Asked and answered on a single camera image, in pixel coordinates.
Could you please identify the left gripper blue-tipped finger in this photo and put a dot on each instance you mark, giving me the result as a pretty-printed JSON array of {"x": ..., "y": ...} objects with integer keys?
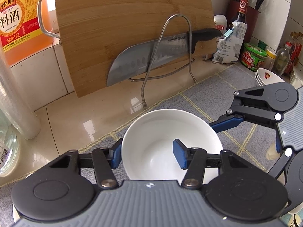
[{"x": 278, "y": 145}]

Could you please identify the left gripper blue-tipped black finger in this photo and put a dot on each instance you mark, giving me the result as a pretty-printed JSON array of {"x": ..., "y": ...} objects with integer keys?
[
  {"x": 68, "y": 185},
  {"x": 231, "y": 185}
]

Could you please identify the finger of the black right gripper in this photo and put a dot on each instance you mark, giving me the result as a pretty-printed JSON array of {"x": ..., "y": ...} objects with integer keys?
[{"x": 263, "y": 105}]

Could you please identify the white plate with stain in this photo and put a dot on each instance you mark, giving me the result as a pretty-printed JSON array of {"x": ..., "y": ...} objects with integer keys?
[{"x": 267, "y": 77}]

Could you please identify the white ceramic bowl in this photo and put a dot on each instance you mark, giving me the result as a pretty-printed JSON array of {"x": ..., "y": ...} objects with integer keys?
[{"x": 147, "y": 146}]

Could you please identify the gloved right hand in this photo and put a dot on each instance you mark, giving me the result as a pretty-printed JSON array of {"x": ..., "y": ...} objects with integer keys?
[{"x": 272, "y": 153}]

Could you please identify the white plate underneath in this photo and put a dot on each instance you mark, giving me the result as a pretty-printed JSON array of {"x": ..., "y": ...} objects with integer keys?
[{"x": 259, "y": 82}]

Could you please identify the white plastic container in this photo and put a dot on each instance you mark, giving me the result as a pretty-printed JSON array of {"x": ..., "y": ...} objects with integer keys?
[{"x": 296, "y": 78}]

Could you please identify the yellow lidded spice jar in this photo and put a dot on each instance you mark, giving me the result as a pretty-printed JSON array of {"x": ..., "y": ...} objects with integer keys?
[{"x": 270, "y": 59}]

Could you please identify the green lidded sauce jar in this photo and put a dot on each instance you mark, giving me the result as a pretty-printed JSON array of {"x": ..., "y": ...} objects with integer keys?
[{"x": 252, "y": 56}]

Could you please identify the clear bottle red cap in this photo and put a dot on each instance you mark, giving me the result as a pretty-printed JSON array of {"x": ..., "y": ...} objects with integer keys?
[{"x": 282, "y": 59}]

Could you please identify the green cap small jar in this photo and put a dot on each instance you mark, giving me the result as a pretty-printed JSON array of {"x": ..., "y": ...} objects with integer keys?
[{"x": 262, "y": 45}]

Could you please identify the red label sauce bottle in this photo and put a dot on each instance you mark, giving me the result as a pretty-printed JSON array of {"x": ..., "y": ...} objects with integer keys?
[{"x": 296, "y": 47}]

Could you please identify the white plastic seasoning bag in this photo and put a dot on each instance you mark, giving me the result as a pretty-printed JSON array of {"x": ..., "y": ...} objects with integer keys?
[{"x": 228, "y": 48}]

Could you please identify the clear glass liquor bottle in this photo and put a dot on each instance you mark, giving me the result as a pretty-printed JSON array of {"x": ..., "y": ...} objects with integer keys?
[{"x": 9, "y": 147}]

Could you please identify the dark red knife block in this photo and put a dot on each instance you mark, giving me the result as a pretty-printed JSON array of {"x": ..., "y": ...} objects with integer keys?
[{"x": 251, "y": 16}]

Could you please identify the dark soy sauce bottle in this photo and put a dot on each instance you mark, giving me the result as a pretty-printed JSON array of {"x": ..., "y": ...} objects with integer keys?
[{"x": 241, "y": 13}]

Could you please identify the orange cooking wine jug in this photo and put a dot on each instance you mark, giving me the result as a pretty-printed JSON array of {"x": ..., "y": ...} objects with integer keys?
[{"x": 21, "y": 35}]

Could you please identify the bamboo cutting board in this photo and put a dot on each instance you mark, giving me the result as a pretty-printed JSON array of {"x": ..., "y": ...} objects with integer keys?
[{"x": 94, "y": 32}]

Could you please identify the black-handled kitchen knife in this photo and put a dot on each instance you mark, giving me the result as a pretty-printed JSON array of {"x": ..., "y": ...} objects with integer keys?
[{"x": 135, "y": 59}]

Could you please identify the metal wire board rack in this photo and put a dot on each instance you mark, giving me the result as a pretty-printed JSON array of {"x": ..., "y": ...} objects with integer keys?
[{"x": 108, "y": 41}]

